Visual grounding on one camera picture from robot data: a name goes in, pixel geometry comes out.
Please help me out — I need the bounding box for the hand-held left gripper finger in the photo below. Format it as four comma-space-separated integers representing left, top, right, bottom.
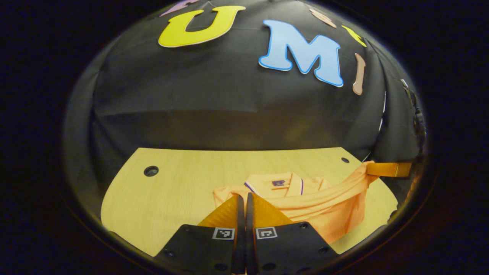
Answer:
154, 194, 246, 275
246, 192, 340, 275

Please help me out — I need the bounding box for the orange polo T-shirt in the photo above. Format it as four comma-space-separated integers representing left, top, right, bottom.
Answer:
213, 161, 379, 245

